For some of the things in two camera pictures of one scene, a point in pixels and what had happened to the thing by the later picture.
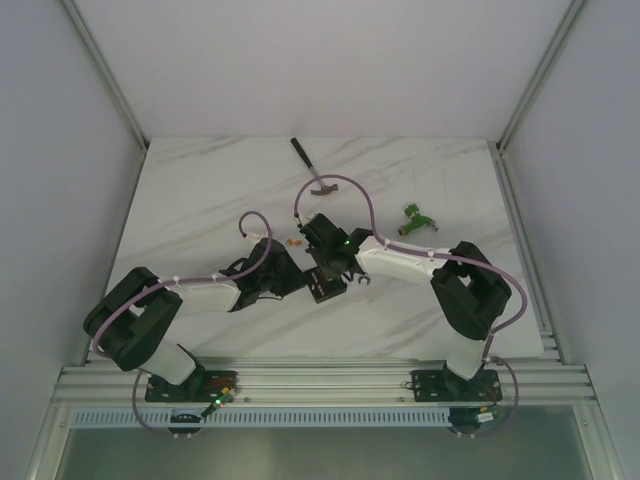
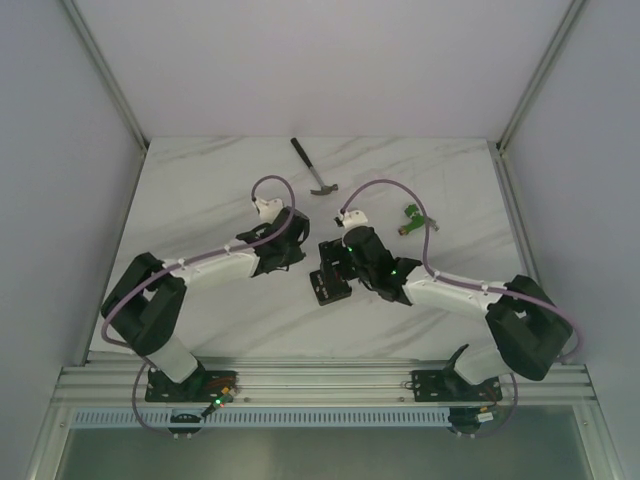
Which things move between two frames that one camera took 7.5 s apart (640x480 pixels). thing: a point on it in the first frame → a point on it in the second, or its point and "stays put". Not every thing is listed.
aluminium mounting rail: x=325 y=382 stays put
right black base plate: x=448 y=386 stays put
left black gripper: x=314 y=279 → x=293 y=234
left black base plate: x=203 y=387 stays put
